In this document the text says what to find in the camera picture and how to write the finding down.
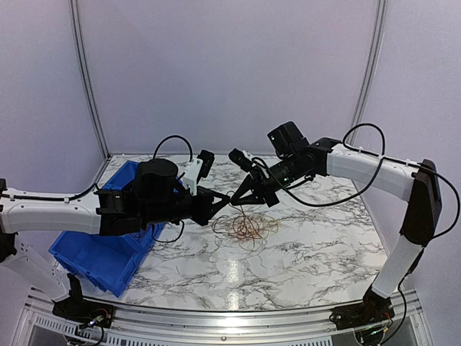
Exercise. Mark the aluminium corner post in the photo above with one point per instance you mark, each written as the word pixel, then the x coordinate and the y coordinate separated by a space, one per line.
pixel 377 34
pixel 82 62

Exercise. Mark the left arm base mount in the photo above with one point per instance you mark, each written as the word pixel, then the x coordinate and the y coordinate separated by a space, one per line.
pixel 84 310

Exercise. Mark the aluminium front frame rail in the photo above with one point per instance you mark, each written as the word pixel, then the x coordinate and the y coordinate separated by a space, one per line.
pixel 143 325

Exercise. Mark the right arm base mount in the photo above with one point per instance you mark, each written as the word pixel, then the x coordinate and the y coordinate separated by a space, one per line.
pixel 360 311

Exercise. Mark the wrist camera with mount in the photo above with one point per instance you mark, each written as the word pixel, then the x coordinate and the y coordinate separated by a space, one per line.
pixel 197 169
pixel 244 160

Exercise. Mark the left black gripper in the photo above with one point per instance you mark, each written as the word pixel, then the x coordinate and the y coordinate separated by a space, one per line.
pixel 207 210

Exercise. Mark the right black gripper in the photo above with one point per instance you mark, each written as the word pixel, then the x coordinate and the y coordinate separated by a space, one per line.
pixel 257 197

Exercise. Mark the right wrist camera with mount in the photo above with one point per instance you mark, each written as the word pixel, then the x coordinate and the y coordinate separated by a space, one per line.
pixel 244 160

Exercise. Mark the left aluminium corner post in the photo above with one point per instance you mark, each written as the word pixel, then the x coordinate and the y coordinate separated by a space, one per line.
pixel 82 62

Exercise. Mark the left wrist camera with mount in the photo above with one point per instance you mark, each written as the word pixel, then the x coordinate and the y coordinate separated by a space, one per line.
pixel 197 169

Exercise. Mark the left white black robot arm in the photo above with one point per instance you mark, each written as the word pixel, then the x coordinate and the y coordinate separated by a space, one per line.
pixel 158 193

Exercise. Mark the blue bin far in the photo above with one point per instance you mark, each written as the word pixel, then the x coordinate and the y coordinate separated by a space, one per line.
pixel 122 177

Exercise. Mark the blue bin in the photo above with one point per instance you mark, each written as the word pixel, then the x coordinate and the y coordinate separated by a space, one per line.
pixel 122 177
pixel 108 262

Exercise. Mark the blue bin near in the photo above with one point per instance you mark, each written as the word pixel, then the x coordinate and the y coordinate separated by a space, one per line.
pixel 108 262

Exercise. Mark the right aluminium corner post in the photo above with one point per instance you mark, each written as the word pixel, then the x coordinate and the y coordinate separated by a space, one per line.
pixel 377 34

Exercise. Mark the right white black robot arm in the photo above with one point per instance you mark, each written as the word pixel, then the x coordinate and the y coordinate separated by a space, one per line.
pixel 416 183

